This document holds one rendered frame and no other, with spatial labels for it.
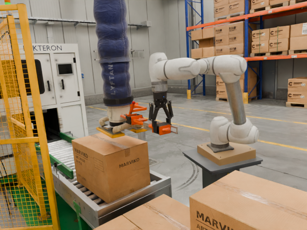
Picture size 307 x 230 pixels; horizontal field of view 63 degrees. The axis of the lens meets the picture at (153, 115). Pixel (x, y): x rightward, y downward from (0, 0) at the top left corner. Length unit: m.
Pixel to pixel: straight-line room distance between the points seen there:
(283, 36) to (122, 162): 7.63
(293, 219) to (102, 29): 1.52
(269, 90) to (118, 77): 9.01
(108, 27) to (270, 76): 9.02
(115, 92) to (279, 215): 1.25
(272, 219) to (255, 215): 0.06
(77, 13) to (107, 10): 9.76
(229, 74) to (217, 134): 0.60
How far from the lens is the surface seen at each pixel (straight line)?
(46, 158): 2.42
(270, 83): 10.45
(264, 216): 1.16
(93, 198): 2.19
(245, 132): 2.02
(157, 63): 1.33
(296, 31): 8.75
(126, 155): 1.95
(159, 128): 1.37
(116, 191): 2.00
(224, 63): 1.73
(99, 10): 1.86
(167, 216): 1.83
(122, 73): 1.83
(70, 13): 11.46
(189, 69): 1.23
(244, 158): 2.19
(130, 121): 1.69
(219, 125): 2.11
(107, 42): 1.81
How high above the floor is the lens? 1.56
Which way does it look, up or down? 11 degrees down
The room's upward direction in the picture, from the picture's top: 4 degrees counter-clockwise
